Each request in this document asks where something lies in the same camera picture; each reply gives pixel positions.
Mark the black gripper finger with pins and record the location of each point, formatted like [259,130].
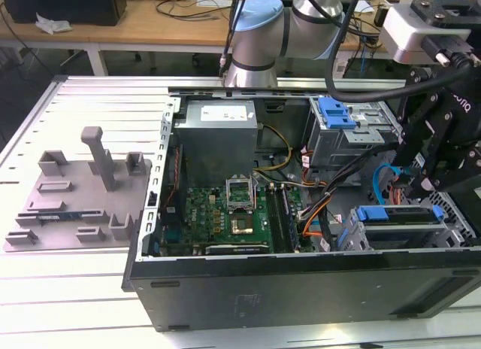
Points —
[443,176]
[417,134]

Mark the hard disk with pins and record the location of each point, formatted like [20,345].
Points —
[409,215]

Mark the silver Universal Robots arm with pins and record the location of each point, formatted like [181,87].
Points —
[300,37]

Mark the grey metal disk bay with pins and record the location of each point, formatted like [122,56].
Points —
[355,234]

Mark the black computer under desk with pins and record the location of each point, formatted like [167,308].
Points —
[376,68]

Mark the grey metal drive cage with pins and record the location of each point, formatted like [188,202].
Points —
[338,146]

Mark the blue plastic drive latch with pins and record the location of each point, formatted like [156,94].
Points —
[330,114]

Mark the small black box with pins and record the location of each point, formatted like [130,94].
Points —
[379,16]

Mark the installed RAM stick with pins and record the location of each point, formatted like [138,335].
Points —
[292,221]

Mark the black RAM slot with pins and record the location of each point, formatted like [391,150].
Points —
[282,217]
[273,217]

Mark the black open PC case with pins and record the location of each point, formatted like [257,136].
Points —
[300,289]

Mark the CPU socket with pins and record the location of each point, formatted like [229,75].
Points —
[242,225]

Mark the grey power supply unit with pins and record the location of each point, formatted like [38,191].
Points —
[214,146]

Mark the black graphics card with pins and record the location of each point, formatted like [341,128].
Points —
[236,248]

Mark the green motherboard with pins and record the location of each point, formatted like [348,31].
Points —
[203,213]

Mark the grey plastic parts rack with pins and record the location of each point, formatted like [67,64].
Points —
[75,202]

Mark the spare RAM stick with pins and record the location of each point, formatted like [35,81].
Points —
[56,216]

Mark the black computer tower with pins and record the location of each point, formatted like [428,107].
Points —
[67,6]

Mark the crumpled white plastic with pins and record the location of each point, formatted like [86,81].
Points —
[52,25]

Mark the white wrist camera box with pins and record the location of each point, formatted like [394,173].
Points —
[406,33]

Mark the wooden desk white frame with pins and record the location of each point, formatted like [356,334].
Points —
[131,25]

